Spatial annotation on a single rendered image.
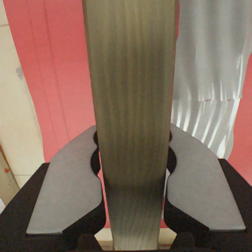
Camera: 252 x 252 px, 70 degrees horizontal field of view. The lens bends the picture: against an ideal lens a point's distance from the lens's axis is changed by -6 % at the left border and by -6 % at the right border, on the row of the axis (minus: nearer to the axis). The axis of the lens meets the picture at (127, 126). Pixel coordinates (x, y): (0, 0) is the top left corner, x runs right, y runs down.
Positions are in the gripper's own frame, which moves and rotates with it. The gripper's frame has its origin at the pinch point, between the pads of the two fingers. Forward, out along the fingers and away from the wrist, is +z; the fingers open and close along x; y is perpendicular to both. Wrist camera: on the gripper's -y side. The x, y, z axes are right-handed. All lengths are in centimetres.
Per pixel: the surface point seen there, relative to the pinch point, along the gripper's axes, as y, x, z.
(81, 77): -2.2, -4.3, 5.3
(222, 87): -1.3, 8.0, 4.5
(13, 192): 11.1, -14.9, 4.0
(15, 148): 5.3, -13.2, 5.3
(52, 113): 1.2, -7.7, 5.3
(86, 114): 1.4, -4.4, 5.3
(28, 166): 8.0, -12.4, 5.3
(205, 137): 4.2, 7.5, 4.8
